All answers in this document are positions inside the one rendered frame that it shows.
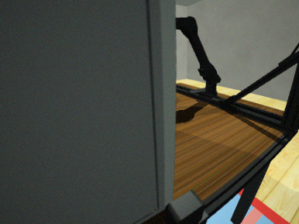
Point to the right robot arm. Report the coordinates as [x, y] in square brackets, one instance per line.
[189, 28]

